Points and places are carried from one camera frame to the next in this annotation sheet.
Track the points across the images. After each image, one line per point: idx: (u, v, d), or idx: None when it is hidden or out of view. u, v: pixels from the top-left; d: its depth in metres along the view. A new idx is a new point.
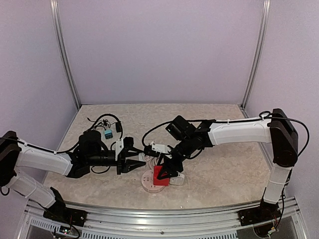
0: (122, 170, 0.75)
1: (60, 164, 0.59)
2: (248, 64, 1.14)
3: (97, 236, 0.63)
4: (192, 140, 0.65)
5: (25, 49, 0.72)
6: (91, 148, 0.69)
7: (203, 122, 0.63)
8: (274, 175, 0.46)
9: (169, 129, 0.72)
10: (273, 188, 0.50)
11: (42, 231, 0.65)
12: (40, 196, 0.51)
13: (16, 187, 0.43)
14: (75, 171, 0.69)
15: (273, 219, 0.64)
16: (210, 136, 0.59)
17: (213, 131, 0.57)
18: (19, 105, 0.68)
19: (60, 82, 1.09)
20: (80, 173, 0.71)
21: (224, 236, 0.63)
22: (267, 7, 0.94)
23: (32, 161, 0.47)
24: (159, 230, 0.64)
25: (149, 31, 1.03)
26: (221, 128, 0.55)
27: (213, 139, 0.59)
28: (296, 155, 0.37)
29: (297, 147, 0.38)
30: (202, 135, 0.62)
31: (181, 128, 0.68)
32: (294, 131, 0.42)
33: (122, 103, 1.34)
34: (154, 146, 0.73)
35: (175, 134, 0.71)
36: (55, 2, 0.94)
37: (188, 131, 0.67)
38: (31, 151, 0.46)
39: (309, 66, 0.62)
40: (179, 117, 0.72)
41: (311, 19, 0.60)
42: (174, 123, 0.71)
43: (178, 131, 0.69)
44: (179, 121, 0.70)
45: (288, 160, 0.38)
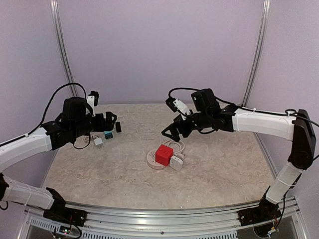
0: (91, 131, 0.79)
1: (40, 142, 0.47)
2: (249, 64, 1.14)
3: (97, 236, 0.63)
4: (214, 119, 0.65)
5: (25, 48, 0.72)
6: (78, 114, 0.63)
7: (229, 106, 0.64)
8: (282, 175, 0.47)
9: (195, 98, 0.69)
10: (278, 188, 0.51)
11: (42, 231, 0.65)
12: (37, 199, 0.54)
13: (15, 196, 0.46)
14: (58, 138, 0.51)
15: (273, 219, 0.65)
16: (234, 121, 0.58)
17: (238, 117, 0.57)
18: (20, 105, 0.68)
19: (59, 81, 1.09)
20: (66, 141, 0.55)
21: (224, 236, 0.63)
22: (267, 7, 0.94)
23: (6, 163, 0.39)
24: (159, 230, 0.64)
25: (150, 31, 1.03)
26: (245, 116, 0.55)
27: (236, 126, 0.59)
28: (312, 159, 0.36)
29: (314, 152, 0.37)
30: (225, 118, 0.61)
31: (207, 103, 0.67)
32: (314, 136, 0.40)
33: (122, 103, 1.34)
34: (177, 102, 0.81)
35: (198, 105, 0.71)
36: (55, 2, 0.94)
37: (213, 108, 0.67)
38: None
39: (310, 65, 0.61)
40: (210, 90, 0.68)
41: (311, 19, 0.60)
42: (203, 93, 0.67)
43: (204, 104, 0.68)
44: (209, 93, 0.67)
45: (302, 161, 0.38)
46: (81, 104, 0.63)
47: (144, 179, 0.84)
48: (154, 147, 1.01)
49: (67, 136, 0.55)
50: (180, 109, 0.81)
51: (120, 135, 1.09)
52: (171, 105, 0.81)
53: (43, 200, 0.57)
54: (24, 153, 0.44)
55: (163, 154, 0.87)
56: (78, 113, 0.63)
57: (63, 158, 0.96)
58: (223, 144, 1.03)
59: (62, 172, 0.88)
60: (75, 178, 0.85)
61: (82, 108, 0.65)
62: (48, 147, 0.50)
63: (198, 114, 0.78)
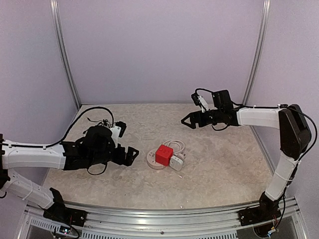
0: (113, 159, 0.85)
1: (52, 158, 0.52)
2: (248, 64, 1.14)
3: (97, 236, 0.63)
4: (224, 115, 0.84)
5: (25, 48, 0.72)
6: (98, 144, 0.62)
7: (239, 106, 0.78)
8: (281, 168, 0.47)
9: (214, 95, 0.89)
10: (277, 183, 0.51)
11: (42, 231, 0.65)
12: (37, 197, 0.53)
13: (15, 190, 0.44)
14: (72, 162, 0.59)
15: (273, 219, 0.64)
16: (237, 115, 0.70)
17: (240, 112, 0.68)
18: (20, 105, 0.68)
19: (59, 81, 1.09)
20: (80, 165, 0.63)
21: (224, 236, 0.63)
22: (267, 7, 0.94)
23: (16, 164, 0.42)
24: (159, 230, 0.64)
25: (150, 31, 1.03)
26: (245, 111, 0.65)
27: (239, 119, 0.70)
28: (300, 146, 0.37)
29: (304, 141, 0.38)
30: (232, 114, 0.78)
31: (223, 101, 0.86)
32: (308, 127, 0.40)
33: (122, 103, 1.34)
34: (200, 97, 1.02)
35: (216, 102, 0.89)
36: (55, 2, 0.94)
37: (225, 107, 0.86)
38: (16, 152, 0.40)
39: (310, 66, 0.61)
40: (228, 93, 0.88)
41: (312, 19, 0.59)
42: (221, 93, 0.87)
43: (220, 102, 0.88)
44: (225, 94, 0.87)
45: (292, 150, 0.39)
46: (104, 136, 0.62)
47: (144, 178, 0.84)
48: (154, 147, 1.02)
49: (81, 162, 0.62)
50: (202, 103, 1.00)
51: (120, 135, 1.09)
52: (195, 98, 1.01)
53: (43, 201, 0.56)
54: (36, 162, 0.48)
55: (163, 154, 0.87)
56: (99, 144, 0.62)
57: None
58: (223, 144, 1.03)
59: (62, 172, 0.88)
60: (75, 178, 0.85)
61: (105, 139, 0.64)
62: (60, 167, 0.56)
63: (214, 111, 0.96)
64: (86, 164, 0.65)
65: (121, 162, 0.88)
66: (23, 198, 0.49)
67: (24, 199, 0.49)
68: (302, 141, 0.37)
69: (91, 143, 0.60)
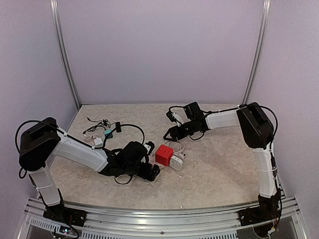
0: (141, 174, 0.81)
1: (94, 159, 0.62)
2: (248, 65, 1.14)
3: (97, 236, 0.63)
4: (196, 121, 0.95)
5: (24, 47, 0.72)
6: (133, 158, 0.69)
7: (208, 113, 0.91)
8: (259, 163, 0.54)
9: (185, 108, 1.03)
10: (266, 180, 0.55)
11: (42, 231, 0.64)
12: (48, 193, 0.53)
13: (37, 177, 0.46)
14: (109, 170, 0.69)
15: (273, 219, 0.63)
16: (206, 120, 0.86)
17: (208, 117, 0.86)
18: (20, 105, 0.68)
19: (59, 81, 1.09)
20: (115, 173, 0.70)
21: (224, 236, 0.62)
22: (267, 7, 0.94)
23: (68, 152, 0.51)
24: (159, 230, 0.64)
25: (149, 31, 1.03)
26: (211, 116, 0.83)
27: (208, 124, 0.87)
28: (258, 135, 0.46)
29: (265, 131, 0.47)
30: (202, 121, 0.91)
31: (193, 111, 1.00)
32: (267, 121, 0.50)
33: (122, 103, 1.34)
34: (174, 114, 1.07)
35: (187, 113, 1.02)
36: (55, 2, 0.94)
37: (196, 115, 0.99)
38: (69, 143, 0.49)
39: (310, 66, 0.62)
40: (196, 104, 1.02)
41: (312, 19, 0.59)
42: (190, 106, 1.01)
43: (191, 113, 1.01)
44: (194, 106, 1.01)
45: (252, 139, 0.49)
46: (140, 152, 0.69)
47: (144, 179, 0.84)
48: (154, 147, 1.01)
49: (117, 170, 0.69)
50: (177, 119, 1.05)
51: (120, 135, 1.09)
52: (170, 115, 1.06)
53: (47, 196, 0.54)
54: (83, 158, 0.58)
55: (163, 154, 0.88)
56: (135, 157, 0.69)
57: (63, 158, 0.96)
58: (223, 144, 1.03)
59: (62, 172, 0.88)
60: (75, 178, 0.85)
61: (140, 155, 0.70)
62: (98, 169, 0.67)
63: (187, 122, 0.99)
64: (120, 173, 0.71)
65: (144, 178, 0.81)
66: (37, 187, 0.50)
67: (36, 188, 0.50)
68: (261, 132, 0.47)
69: (130, 154, 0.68)
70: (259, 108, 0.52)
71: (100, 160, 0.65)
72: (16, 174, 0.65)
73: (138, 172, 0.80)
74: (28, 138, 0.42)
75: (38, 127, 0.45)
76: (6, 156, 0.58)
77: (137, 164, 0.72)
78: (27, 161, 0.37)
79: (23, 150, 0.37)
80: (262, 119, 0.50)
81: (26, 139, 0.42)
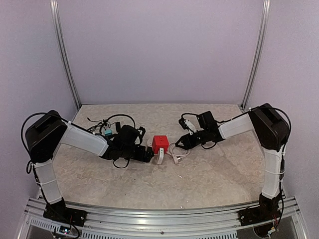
0: (137, 157, 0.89)
1: (97, 143, 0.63)
2: (248, 65, 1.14)
3: (97, 236, 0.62)
4: (210, 132, 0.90)
5: (25, 48, 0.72)
6: (129, 139, 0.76)
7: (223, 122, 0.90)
8: (268, 164, 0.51)
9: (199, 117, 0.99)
10: (270, 181, 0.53)
11: (42, 231, 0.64)
12: (50, 189, 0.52)
13: (41, 172, 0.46)
14: (109, 153, 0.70)
15: (273, 219, 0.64)
16: (219, 130, 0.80)
17: (221, 127, 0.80)
18: (20, 106, 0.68)
19: (59, 81, 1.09)
20: (115, 157, 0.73)
21: (224, 236, 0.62)
22: (267, 7, 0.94)
23: (74, 138, 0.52)
24: (159, 230, 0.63)
25: (149, 31, 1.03)
26: (225, 125, 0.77)
27: (222, 134, 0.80)
28: (275, 136, 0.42)
29: (281, 131, 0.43)
30: (216, 132, 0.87)
31: (207, 121, 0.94)
32: (282, 120, 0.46)
33: (122, 103, 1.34)
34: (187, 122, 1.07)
35: (201, 123, 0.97)
36: (55, 2, 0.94)
37: (210, 126, 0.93)
38: (74, 129, 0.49)
39: (309, 66, 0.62)
40: (209, 113, 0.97)
41: (312, 19, 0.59)
42: (204, 115, 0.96)
43: (205, 122, 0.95)
44: (208, 115, 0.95)
45: (269, 141, 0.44)
46: (134, 134, 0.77)
47: (144, 179, 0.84)
48: None
49: (116, 152, 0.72)
50: (189, 126, 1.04)
51: None
52: (182, 123, 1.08)
53: (49, 194, 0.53)
54: (88, 143, 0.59)
55: (155, 141, 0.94)
56: (130, 138, 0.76)
57: (63, 158, 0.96)
58: (223, 144, 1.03)
59: (62, 172, 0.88)
60: (75, 178, 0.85)
61: (134, 137, 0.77)
62: (100, 153, 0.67)
63: (201, 131, 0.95)
64: (119, 156, 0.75)
65: (141, 160, 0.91)
66: (39, 183, 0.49)
67: (38, 185, 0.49)
68: (277, 131, 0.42)
69: (125, 136, 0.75)
70: (274, 109, 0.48)
71: (101, 145, 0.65)
72: (16, 174, 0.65)
73: (133, 156, 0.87)
74: (33, 131, 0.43)
75: (43, 120, 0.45)
76: (6, 157, 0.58)
77: (132, 145, 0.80)
78: (38, 152, 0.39)
79: (32, 142, 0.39)
80: (276, 119, 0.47)
81: (32, 132, 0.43)
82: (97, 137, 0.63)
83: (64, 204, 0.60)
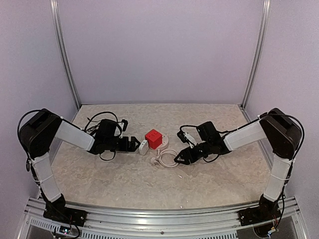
0: (123, 149, 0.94)
1: (83, 138, 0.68)
2: (248, 64, 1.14)
3: (97, 236, 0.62)
4: (214, 145, 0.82)
5: (25, 48, 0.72)
6: (109, 130, 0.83)
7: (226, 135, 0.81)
8: (275, 170, 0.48)
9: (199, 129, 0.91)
10: (274, 185, 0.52)
11: (42, 231, 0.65)
12: (50, 186, 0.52)
13: (40, 168, 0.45)
14: (95, 147, 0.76)
15: (273, 219, 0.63)
16: (225, 142, 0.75)
17: (226, 138, 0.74)
18: (20, 106, 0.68)
19: (59, 81, 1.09)
20: (101, 150, 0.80)
21: (224, 236, 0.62)
22: (267, 7, 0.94)
23: (64, 132, 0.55)
24: (159, 230, 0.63)
25: (149, 30, 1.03)
26: (231, 136, 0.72)
27: (228, 145, 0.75)
28: (290, 142, 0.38)
29: (295, 137, 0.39)
30: (221, 144, 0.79)
31: (209, 133, 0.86)
32: (294, 125, 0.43)
33: (122, 103, 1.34)
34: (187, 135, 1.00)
35: (203, 135, 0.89)
36: (55, 2, 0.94)
37: (213, 138, 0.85)
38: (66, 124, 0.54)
39: (309, 66, 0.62)
40: (210, 123, 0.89)
41: (312, 19, 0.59)
42: (205, 126, 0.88)
43: (206, 134, 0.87)
44: (209, 126, 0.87)
45: (285, 148, 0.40)
46: (112, 124, 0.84)
47: (144, 179, 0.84)
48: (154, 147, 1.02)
49: (101, 146, 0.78)
50: (189, 139, 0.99)
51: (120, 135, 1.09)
52: (181, 136, 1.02)
53: (50, 192, 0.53)
54: (76, 137, 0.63)
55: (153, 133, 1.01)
56: (110, 130, 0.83)
57: (63, 158, 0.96)
58: None
59: (63, 172, 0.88)
60: (75, 178, 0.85)
61: (113, 127, 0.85)
62: (88, 147, 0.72)
63: (203, 143, 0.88)
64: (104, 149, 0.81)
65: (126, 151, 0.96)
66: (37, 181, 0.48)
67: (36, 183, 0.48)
68: (291, 137, 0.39)
69: (104, 129, 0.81)
70: (287, 116, 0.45)
71: (88, 139, 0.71)
72: (16, 174, 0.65)
73: (119, 148, 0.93)
74: (26, 127, 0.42)
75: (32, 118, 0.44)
76: (6, 157, 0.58)
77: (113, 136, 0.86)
78: (38, 144, 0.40)
79: (29, 136, 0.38)
80: (288, 123, 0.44)
81: (25, 128, 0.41)
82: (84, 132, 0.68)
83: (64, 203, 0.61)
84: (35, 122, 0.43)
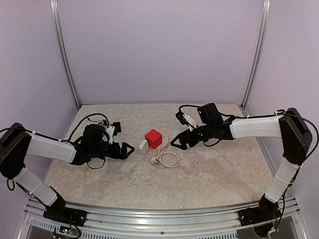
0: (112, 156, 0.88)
1: (64, 149, 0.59)
2: (248, 64, 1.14)
3: (97, 236, 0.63)
4: (216, 130, 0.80)
5: (24, 48, 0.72)
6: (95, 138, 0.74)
7: (230, 118, 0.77)
8: (280, 172, 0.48)
9: (200, 111, 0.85)
10: (277, 187, 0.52)
11: (42, 231, 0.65)
12: (44, 192, 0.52)
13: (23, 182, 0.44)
14: (79, 158, 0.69)
15: (273, 219, 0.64)
16: (231, 128, 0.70)
17: (233, 125, 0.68)
18: (20, 106, 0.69)
19: (59, 81, 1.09)
20: (85, 160, 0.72)
21: (224, 236, 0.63)
22: (267, 7, 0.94)
23: (40, 149, 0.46)
24: (159, 230, 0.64)
25: (149, 30, 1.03)
26: (239, 124, 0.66)
27: (234, 133, 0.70)
28: (303, 148, 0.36)
29: (307, 142, 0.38)
30: (225, 128, 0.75)
31: (211, 115, 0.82)
32: (308, 131, 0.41)
33: (122, 103, 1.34)
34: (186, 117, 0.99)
35: (204, 117, 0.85)
36: (55, 2, 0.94)
37: (215, 121, 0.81)
38: (39, 138, 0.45)
39: (309, 65, 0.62)
40: (213, 105, 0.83)
41: (312, 19, 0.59)
42: (207, 108, 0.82)
43: (208, 116, 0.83)
44: (212, 108, 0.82)
45: (295, 153, 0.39)
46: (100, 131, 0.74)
47: (144, 179, 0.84)
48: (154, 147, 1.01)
49: (84, 156, 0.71)
50: (188, 121, 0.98)
51: (120, 135, 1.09)
52: (180, 118, 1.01)
53: (46, 196, 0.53)
54: (55, 151, 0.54)
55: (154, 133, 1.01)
56: (95, 138, 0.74)
57: None
58: (223, 144, 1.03)
59: (62, 172, 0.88)
60: (75, 178, 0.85)
61: (100, 134, 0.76)
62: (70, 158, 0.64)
63: (203, 127, 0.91)
64: (88, 158, 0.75)
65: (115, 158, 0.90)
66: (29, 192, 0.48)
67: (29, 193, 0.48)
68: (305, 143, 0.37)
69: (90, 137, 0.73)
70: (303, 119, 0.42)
71: (69, 150, 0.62)
72: None
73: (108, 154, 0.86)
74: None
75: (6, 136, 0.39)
76: None
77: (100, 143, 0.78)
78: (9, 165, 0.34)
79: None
80: (303, 128, 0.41)
81: None
82: (64, 143, 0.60)
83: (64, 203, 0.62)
84: (6, 141, 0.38)
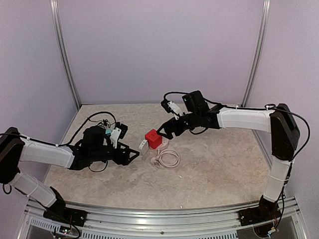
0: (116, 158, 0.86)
1: (62, 156, 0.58)
2: (248, 64, 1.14)
3: (97, 236, 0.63)
4: (202, 118, 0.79)
5: (24, 47, 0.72)
6: (95, 141, 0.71)
7: (217, 106, 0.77)
8: (275, 171, 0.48)
9: (185, 98, 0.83)
10: (273, 185, 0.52)
11: (42, 231, 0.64)
12: (41, 193, 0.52)
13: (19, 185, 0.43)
14: (78, 163, 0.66)
15: (273, 219, 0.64)
16: (218, 117, 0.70)
17: (221, 114, 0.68)
18: (20, 106, 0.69)
19: (59, 81, 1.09)
20: (84, 165, 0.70)
21: (224, 236, 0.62)
22: (267, 7, 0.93)
23: (35, 155, 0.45)
24: (159, 230, 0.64)
25: (149, 30, 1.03)
26: (229, 114, 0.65)
27: (221, 121, 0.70)
28: (290, 145, 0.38)
29: (295, 139, 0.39)
30: (212, 117, 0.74)
31: (196, 103, 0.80)
32: (295, 128, 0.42)
33: (122, 103, 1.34)
34: (171, 105, 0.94)
35: (189, 105, 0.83)
36: (55, 2, 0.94)
37: (201, 109, 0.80)
38: (34, 145, 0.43)
39: (309, 65, 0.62)
40: (198, 93, 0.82)
41: (312, 19, 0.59)
42: (192, 95, 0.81)
43: (193, 104, 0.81)
44: (197, 95, 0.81)
45: (282, 148, 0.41)
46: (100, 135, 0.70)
47: (144, 179, 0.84)
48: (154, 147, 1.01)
49: (84, 161, 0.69)
50: (174, 110, 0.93)
51: None
52: (165, 106, 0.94)
53: (44, 197, 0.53)
54: (52, 157, 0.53)
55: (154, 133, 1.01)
56: (95, 142, 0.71)
57: None
58: (223, 144, 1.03)
59: (62, 172, 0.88)
60: (75, 179, 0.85)
61: (100, 138, 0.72)
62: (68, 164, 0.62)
63: (189, 115, 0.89)
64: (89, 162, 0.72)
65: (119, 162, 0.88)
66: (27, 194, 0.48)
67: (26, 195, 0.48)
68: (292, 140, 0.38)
69: (89, 141, 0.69)
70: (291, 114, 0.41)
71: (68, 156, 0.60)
72: None
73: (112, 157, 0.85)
74: None
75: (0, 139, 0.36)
76: None
77: (101, 147, 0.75)
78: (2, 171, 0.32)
79: None
80: (292, 125, 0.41)
81: None
82: (62, 149, 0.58)
83: (63, 203, 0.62)
84: (5, 140, 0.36)
